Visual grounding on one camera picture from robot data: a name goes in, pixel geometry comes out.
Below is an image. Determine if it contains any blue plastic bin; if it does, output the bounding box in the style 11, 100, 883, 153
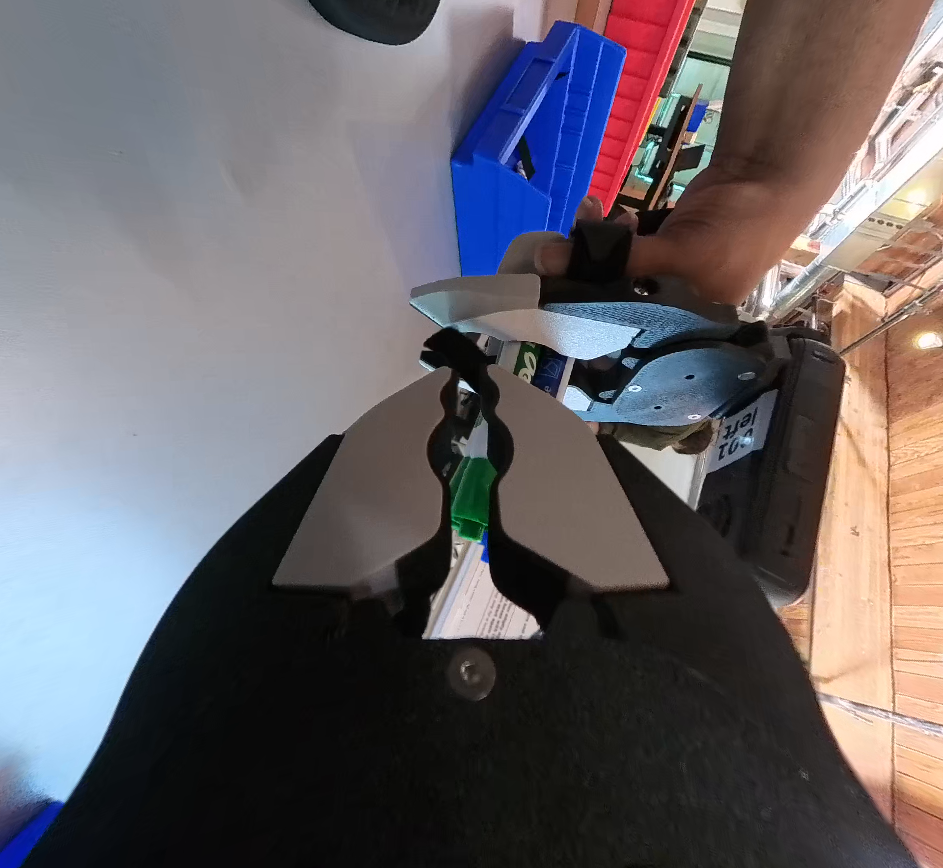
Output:
449, 20, 629, 278

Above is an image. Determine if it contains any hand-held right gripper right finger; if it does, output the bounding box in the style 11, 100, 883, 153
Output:
481, 363, 673, 637

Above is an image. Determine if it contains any person's left forearm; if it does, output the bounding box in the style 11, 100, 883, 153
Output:
707, 0, 943, 254

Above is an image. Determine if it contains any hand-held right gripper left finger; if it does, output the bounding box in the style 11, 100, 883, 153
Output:
271, 366, 455, 637

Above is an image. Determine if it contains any person's left hand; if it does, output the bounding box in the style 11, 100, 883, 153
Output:
532, 160, 795, 308

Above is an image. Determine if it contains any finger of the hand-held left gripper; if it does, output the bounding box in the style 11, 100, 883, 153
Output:
409, 273, 643, 361

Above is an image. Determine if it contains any red plastic bin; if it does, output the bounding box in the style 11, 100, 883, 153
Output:
588, 0, 729, 205

